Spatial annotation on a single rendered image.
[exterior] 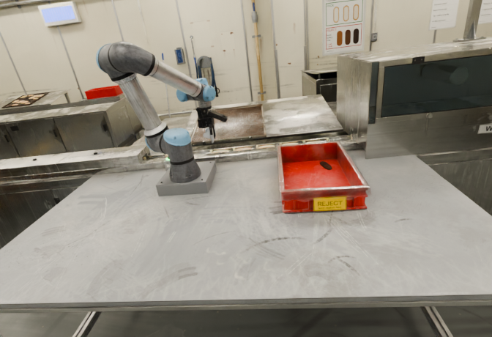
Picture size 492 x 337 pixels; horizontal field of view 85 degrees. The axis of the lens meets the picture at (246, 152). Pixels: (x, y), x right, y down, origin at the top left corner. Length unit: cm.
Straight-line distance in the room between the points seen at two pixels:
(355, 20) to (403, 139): 113
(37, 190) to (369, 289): 189
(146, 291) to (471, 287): 87
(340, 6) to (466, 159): 132
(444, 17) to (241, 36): 348
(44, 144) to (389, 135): 443
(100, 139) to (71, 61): 227
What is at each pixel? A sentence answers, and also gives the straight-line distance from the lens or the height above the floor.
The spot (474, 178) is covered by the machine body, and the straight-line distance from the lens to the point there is 187.
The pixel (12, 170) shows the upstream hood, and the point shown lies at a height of 90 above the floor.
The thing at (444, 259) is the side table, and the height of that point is 82.
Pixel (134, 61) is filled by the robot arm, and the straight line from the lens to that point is 116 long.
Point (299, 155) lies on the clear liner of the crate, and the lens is 145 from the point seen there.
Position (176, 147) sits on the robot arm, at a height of 105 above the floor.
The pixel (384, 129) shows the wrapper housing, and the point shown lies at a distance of 149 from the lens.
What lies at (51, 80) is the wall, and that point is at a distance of 652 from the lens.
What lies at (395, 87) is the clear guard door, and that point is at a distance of 146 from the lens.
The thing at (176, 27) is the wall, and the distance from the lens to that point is 538.
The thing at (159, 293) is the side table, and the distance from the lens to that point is 90.
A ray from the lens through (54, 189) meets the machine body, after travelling 205.
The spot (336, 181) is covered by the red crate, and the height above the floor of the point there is 82.
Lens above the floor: 146
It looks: 22 degrees down
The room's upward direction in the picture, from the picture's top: 7 degrees counter-clockwise
